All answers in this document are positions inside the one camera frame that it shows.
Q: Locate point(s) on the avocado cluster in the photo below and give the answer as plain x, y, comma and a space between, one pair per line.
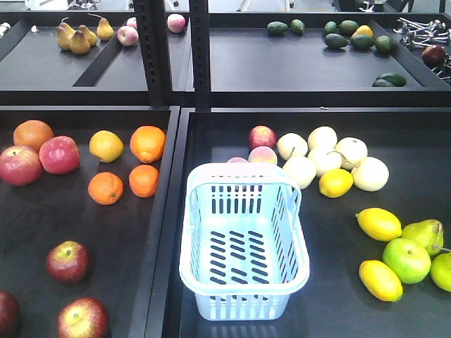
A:
360, 37

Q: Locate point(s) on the pink apple rear right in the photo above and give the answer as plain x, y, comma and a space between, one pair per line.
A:
176, 23

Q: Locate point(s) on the peach right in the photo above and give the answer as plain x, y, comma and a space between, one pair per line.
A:
263, 154

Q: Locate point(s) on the white pear far left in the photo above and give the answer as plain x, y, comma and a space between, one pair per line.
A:
290, 145

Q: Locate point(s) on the dark red fruit rear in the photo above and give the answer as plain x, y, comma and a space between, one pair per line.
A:
433, 56

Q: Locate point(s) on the dark red apple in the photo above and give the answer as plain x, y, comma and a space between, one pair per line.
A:
68, 262
84, 317

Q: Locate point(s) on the brown-yellow pear group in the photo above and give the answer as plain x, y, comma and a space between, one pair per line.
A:
80, 41

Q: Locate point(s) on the white pear with stem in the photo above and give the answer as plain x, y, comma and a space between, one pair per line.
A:
352, 151

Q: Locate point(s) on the dark red apple edge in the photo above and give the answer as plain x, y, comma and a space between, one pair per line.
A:
10, 313

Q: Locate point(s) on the light blue plastic basket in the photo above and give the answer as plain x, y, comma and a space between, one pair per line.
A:
243, 252

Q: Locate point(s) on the green pear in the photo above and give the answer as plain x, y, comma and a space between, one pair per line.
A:
428, 233
440, 271

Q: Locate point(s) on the yellow round citrus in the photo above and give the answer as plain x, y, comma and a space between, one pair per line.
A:
106, 146

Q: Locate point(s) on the black perforated upright left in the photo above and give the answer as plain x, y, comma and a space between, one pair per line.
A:
151, 23

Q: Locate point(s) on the pink-red apple left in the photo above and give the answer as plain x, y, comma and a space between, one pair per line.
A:
20, 166

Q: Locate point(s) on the white pear top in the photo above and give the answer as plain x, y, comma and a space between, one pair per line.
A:
322, 137

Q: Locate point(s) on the pink-red apple right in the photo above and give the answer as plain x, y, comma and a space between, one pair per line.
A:
60, 155

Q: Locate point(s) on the green apple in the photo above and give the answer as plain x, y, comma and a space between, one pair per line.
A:
407, 259

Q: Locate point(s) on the dark red apple lower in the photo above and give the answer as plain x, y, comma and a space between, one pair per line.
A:
84, 317

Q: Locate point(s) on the peach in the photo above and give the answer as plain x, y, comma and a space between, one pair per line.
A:
237, 160
263, 154

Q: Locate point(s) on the white pear front left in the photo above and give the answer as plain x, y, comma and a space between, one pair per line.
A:
301, 170

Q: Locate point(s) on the orange behind pink apples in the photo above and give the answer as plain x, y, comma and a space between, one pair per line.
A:
32, 134

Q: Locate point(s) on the orange tangerine lower left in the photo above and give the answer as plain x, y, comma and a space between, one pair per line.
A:
105, 188

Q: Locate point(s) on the peach left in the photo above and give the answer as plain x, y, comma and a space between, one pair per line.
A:
237, 160

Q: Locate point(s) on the yellow lemon upper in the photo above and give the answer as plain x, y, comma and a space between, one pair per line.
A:
335, 183

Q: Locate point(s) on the orange tangerine lower right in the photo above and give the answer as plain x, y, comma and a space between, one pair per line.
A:
143, 180

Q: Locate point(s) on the yellow lemon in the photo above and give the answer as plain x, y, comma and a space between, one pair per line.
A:
335, 183
380, 281
379, 224

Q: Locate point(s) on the pink apple rear bin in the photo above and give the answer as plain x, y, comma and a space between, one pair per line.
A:
127, 34

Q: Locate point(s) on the yellow lemon middle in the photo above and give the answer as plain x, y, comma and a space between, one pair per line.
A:
379, 224

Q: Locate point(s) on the large navel orange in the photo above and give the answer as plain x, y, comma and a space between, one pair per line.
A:
147, 143

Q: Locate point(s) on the pink-red apple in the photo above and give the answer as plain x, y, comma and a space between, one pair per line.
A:
60, 155
20, 166

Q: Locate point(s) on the orange tangerine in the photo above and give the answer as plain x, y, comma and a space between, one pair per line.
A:
105, 188
143, 180

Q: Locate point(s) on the dark red apple upper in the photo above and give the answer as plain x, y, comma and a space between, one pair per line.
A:
68, 262

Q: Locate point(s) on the green pear lower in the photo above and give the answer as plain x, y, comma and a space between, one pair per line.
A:
440, 271

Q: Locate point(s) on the white pear front right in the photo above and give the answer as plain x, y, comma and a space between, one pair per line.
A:
370, 174

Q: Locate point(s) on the white pear centre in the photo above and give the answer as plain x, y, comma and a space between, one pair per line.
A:
324, 159

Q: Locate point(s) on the green pear upper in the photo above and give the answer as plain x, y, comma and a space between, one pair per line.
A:
428, 233

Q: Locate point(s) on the pile of metal spoons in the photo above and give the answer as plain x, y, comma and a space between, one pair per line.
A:
416, 36

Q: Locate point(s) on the yellow lemon lower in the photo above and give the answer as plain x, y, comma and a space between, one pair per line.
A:
380, 281

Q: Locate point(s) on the black perforated upright right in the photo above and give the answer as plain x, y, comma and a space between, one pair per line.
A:
200, 40

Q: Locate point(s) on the avocado far left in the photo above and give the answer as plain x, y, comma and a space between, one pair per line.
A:
276, 28

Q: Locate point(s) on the red apple right bin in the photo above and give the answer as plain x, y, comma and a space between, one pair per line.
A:
261, 135

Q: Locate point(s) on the black perforated upright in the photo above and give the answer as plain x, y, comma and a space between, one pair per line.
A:
200, 40
151, 23

